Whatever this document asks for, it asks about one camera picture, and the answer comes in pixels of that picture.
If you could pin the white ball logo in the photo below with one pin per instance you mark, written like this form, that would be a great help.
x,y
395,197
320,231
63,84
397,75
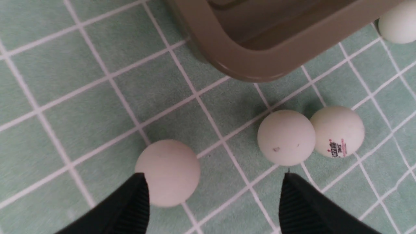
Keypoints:
x,y
399,24

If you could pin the plain white ball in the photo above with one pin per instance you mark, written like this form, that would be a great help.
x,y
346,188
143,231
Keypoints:
x,y
286,137

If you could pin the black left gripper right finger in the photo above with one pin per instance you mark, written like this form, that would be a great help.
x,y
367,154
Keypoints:
x,y
304,210

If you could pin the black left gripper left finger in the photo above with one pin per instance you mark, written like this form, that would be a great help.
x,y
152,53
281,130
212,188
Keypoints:
x,y
125,211

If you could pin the olive green plastic bin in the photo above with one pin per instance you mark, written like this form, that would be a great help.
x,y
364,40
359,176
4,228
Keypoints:
x,y
263,40

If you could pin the white ball with logo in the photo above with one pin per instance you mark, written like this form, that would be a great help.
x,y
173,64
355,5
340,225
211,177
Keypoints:
x,y
340,131

